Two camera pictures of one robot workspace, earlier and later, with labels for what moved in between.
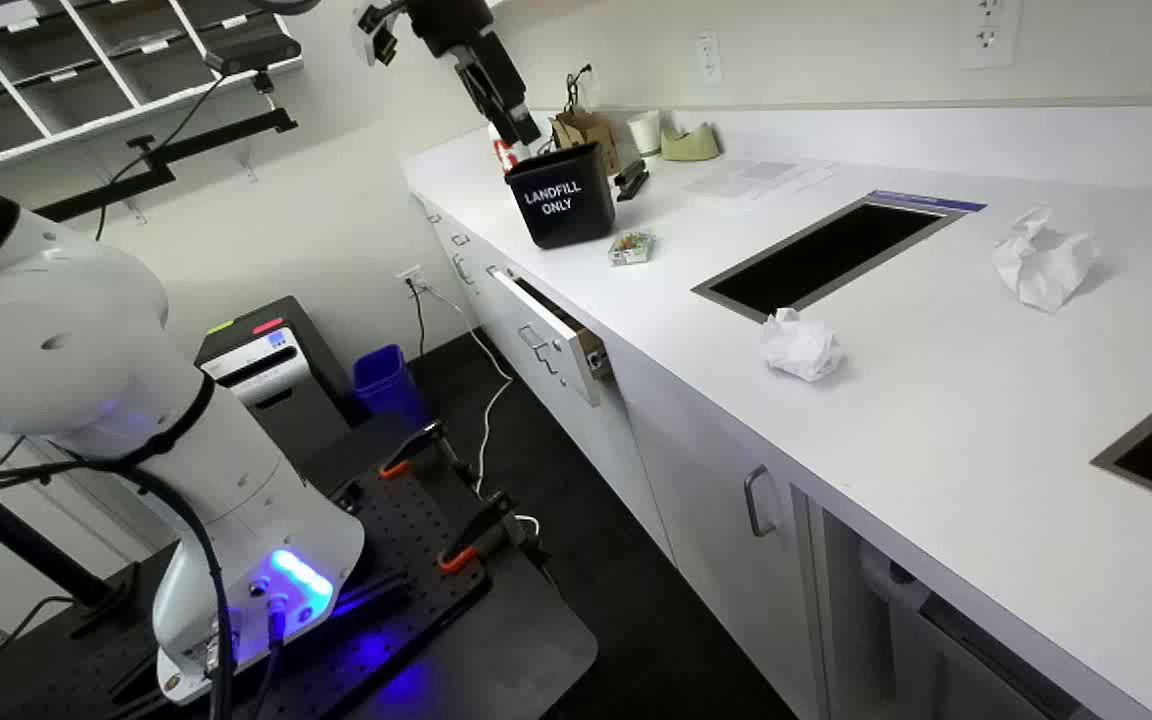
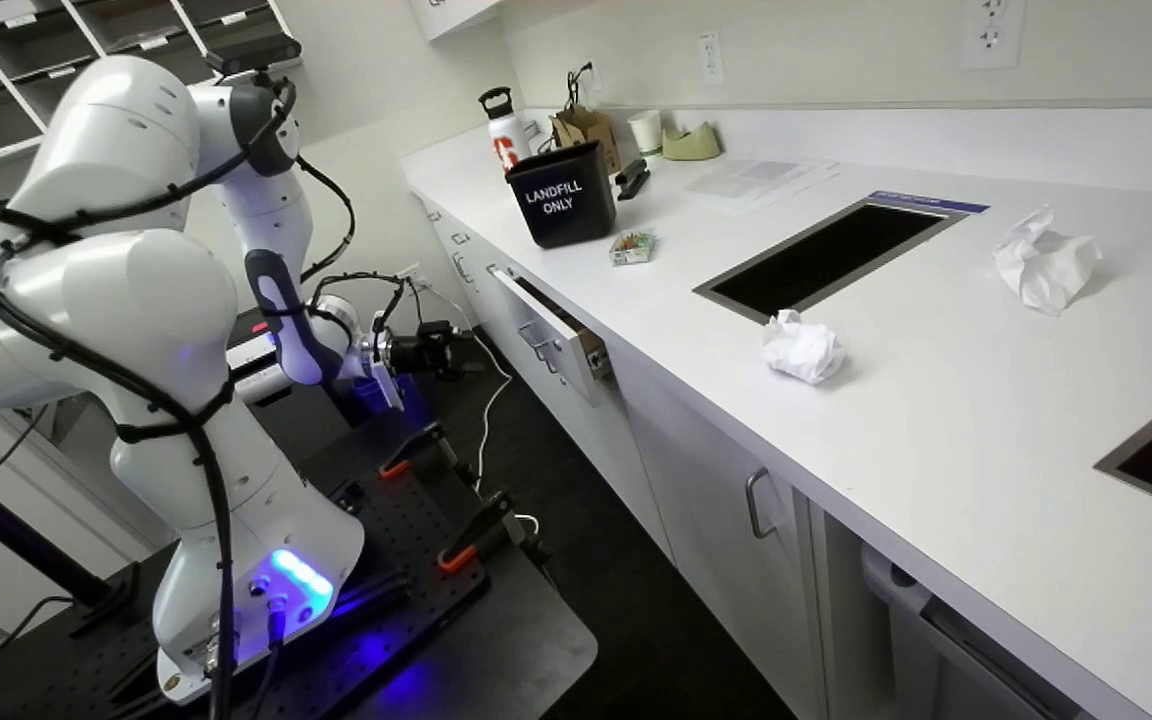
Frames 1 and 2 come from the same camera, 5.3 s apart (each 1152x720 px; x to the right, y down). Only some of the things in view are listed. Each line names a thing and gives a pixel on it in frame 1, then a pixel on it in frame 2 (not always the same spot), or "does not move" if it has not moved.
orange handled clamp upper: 413,444 does not move
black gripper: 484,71 to 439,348
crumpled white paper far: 1047,261 does not move
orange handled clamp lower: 477,539 does not move
